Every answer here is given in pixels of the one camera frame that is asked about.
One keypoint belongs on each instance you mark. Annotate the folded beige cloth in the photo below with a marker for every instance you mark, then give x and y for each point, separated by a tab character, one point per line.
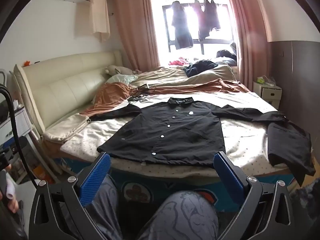
65	128

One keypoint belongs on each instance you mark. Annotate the dark hanging garment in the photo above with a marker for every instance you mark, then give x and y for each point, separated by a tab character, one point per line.
208	17
181	27

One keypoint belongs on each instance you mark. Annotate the window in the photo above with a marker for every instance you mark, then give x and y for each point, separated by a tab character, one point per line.
165	17

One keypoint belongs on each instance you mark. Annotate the person's left hand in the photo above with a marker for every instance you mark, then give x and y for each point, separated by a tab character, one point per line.
11	192

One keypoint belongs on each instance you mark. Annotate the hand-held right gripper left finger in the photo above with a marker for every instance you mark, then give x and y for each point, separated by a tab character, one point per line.
96	180

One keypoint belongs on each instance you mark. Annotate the black button shirt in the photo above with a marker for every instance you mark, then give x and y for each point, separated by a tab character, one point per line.
172	130

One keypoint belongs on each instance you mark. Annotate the person's left leg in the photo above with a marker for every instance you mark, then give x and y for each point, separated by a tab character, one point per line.
105	205

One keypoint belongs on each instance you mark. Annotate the cream leather headboard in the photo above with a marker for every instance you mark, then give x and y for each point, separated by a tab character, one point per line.
62	85

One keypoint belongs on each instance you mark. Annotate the pink curtain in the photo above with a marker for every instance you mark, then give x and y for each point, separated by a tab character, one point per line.
245	30
135	25

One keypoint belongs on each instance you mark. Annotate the white nightstand with drawer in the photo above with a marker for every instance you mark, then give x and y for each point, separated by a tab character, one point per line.
21	122

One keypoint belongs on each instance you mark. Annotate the person's patterned grey legs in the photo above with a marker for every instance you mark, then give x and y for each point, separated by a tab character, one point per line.
180	217

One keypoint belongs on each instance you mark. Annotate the black garment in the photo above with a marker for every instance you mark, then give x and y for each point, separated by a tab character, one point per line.
287	145

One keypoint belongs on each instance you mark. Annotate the small green object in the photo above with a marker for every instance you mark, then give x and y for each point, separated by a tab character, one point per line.
261	80

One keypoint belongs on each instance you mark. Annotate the light green pillow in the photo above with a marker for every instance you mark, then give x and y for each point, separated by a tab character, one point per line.
120	78

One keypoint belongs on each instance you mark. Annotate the orange blanket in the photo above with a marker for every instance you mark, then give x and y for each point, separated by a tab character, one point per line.
112	92

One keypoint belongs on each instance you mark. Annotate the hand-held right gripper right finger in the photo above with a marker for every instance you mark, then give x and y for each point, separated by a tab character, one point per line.
228	177

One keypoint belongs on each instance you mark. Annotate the orange box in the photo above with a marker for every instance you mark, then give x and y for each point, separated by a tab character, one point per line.
40	173

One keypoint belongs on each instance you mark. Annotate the beige hanging cloth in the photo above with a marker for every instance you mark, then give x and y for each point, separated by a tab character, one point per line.
96	12

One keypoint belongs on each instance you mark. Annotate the dark bag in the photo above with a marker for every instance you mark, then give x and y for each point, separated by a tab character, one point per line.
225	53

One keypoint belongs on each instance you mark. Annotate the beige plush toy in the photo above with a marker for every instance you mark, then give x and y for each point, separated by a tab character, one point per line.
117	69

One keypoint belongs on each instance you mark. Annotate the pile of dark clothes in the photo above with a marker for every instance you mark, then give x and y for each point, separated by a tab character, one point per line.
197	67

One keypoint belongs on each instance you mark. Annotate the bed with floral sheet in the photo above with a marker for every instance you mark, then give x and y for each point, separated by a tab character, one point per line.
80	140

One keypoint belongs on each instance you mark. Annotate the red cloth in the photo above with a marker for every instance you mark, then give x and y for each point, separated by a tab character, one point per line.
177	61

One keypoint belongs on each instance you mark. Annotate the beige duvet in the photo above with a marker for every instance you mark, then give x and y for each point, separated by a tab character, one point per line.
160	76

